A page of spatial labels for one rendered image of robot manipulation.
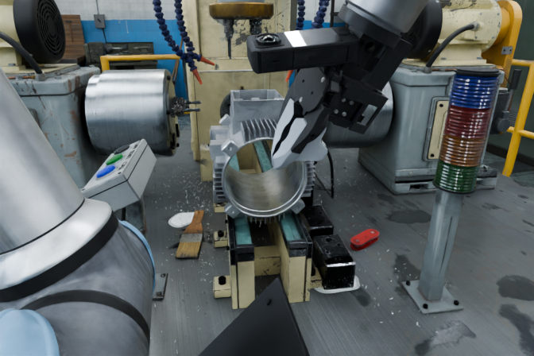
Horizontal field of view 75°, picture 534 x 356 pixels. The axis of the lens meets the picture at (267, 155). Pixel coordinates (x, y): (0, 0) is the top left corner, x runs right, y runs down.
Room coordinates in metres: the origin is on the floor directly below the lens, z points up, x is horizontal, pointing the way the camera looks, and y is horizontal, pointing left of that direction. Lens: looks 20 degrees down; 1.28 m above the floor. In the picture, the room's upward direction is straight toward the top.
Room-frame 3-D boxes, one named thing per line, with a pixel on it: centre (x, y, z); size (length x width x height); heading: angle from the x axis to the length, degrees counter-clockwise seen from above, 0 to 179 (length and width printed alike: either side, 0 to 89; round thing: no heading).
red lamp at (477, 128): (0.52, -0.31, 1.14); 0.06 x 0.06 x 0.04
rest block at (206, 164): (1.07, 0.18, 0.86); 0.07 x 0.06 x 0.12; 98
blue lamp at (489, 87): (0.52, -0.31, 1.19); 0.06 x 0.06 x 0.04
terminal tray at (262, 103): (0.72, 0.02, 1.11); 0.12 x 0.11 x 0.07; 8
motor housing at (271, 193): (0.68, 0.02, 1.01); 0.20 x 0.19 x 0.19; 8
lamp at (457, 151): (0.52, -0.31, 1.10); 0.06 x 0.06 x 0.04
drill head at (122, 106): (0.96, 0.42, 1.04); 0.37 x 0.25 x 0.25; 98
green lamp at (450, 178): (0.52, -0.31, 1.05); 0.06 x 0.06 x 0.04
